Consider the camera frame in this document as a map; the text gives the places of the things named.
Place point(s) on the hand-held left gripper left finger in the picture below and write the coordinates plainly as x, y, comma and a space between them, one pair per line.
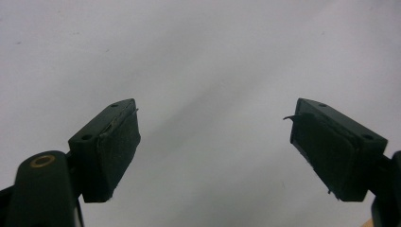
107, 151

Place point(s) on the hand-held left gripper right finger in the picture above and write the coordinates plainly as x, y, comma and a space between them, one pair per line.
334, 151

